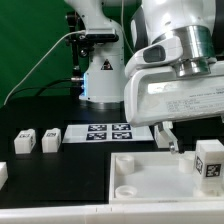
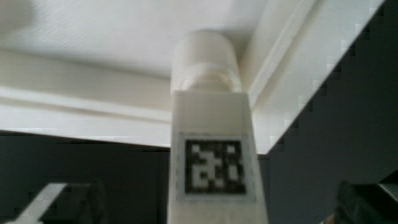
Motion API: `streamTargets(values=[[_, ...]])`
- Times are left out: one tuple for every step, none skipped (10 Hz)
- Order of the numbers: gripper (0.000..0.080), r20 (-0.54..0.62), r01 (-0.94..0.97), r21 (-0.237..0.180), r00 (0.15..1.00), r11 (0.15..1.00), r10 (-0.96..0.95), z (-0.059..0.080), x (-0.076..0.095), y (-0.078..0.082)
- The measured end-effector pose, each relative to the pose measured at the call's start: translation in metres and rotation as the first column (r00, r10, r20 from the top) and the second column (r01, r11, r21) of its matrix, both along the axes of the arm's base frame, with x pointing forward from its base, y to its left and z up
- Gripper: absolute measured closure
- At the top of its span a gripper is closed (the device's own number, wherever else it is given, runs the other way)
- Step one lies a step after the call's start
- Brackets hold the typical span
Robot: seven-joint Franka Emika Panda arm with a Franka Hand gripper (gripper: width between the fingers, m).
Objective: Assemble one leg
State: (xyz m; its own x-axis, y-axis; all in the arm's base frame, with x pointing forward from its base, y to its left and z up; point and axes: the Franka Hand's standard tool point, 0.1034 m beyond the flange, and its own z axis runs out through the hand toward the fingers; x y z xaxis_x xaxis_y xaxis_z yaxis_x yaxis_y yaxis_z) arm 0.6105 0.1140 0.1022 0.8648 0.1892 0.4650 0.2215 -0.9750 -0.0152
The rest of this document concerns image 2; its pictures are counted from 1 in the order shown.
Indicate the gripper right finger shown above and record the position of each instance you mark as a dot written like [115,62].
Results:
[367,206]

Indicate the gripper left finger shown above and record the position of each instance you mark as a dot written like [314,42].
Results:
[68,204]

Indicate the white table leg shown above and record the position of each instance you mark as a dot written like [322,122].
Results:
[216,188]

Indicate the white square table top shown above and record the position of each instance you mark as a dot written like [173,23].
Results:
[86,53]

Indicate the white right wall rail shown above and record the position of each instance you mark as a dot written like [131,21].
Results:
[305,33]

